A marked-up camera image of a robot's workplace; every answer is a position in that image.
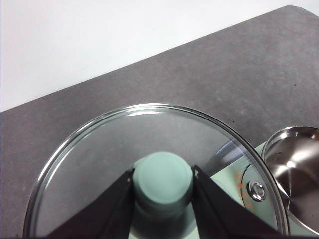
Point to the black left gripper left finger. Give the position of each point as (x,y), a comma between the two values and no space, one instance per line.
(104,216)

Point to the glass lid with green knob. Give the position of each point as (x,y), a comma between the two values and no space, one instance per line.
(162,179)

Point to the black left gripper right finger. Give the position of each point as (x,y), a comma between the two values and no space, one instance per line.
(224,216)

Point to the green breakfast maker base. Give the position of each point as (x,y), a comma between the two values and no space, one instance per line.
(256,151)

